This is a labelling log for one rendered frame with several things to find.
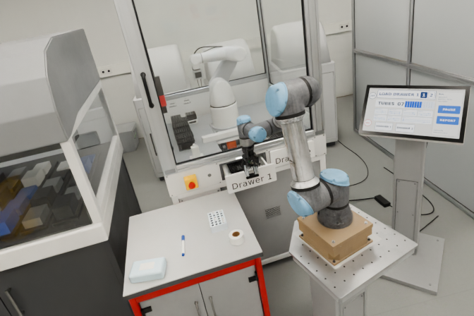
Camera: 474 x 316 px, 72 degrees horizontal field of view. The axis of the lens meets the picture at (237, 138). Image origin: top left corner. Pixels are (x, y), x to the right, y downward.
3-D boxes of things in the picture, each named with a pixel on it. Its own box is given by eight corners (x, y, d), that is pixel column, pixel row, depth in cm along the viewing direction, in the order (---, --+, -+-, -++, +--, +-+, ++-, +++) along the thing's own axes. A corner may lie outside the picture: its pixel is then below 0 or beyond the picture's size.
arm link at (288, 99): (336, 209, 130) (309, 75, 119) (306, 224, 125) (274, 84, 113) (317, 201, 141) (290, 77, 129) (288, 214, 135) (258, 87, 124)
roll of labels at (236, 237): (227, 242, 155) (225, 235, 153) (235, 233, 160) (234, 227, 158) (238, 247, 151) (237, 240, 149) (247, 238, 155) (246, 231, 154)
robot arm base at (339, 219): (360, 216, 142) (360, 197, 138) (339, 234, 134) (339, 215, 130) (331, 202, 153) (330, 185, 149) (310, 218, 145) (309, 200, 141)
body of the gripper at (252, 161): (246, 170, 170) (242, 149, 165) (242, 163, 178) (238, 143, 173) (260, 166, 171) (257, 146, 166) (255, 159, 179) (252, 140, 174)
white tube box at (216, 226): (228, 228, 164) (226, 223, 162) (211, 233, 163) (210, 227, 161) (223, 214, 175) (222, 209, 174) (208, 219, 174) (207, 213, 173)
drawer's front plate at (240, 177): (276, 180, 187) (274, 163, 183) (228, 194, 182) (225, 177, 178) (276, 178, 189) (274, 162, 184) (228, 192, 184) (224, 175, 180)
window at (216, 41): (312, 129, 202) (299, -45, 164) (175, 164, 188) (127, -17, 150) (311, 128, 203) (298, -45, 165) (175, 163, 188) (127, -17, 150)
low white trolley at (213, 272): (280, 358, 176) (262, 251, 146) (166, 402, 166) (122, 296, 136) (250, 278, 229) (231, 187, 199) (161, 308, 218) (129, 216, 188)
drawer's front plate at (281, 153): (314, 156, 206) (314, 140, 202) (271, 168, 201) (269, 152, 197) (313, 154, 207) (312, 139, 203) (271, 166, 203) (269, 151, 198)
